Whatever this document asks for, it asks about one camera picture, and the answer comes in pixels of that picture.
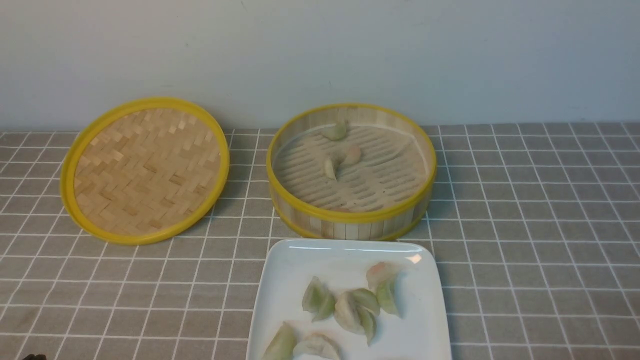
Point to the pale dumpling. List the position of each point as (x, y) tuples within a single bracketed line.
[(331, 166)]

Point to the pink dumpling on plate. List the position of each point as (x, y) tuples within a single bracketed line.
[(381, 272)]

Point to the white square plate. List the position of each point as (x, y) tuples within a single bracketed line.
[(419, 332)]

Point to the pale green dumpling plate centre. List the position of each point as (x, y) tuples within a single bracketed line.
[(356, 312)]

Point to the green dumpling plate right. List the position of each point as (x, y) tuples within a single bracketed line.
[(386, 296)]

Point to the white dumpling plate bottom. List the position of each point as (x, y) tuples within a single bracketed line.
[(318, 344)]

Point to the green dumpling plate bottom left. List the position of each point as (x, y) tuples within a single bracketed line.
[(282, 345)]

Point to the yellow-rimmed bamboo steamer basket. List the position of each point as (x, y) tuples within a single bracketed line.
[(382, 197)]

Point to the yellow-rimmed woven bamboo lid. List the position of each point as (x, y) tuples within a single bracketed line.
[(145, 171)]

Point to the grey checked tablecloth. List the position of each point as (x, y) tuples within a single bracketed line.
[(535, 229)]

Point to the dark object bottom left corner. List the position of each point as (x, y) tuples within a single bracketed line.
[(35, 357)]

